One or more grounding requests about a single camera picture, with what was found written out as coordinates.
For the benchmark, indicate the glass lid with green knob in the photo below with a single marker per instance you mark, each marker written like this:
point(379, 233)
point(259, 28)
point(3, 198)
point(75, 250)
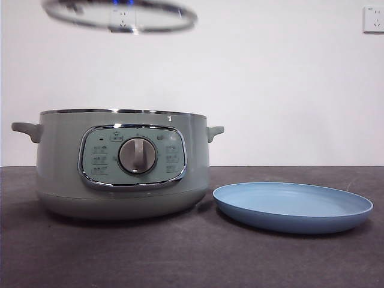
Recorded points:
point(156, 18)

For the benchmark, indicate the blue round plate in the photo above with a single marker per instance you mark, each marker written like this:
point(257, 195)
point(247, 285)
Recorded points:
point(288, 201)

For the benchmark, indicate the pale green electric steamer pot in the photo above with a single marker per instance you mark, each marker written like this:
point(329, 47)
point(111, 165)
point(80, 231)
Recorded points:
point(60, 156)

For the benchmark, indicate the white wall socket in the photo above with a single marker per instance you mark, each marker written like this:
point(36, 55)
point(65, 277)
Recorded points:
point(375, 19)
point(122, 20)

